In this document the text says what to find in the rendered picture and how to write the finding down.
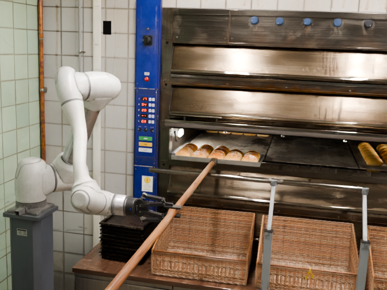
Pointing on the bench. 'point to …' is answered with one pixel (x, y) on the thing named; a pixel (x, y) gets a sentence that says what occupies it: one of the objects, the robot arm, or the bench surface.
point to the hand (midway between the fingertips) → (173, 210)
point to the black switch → (147, 39)
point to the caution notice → (147, 183)
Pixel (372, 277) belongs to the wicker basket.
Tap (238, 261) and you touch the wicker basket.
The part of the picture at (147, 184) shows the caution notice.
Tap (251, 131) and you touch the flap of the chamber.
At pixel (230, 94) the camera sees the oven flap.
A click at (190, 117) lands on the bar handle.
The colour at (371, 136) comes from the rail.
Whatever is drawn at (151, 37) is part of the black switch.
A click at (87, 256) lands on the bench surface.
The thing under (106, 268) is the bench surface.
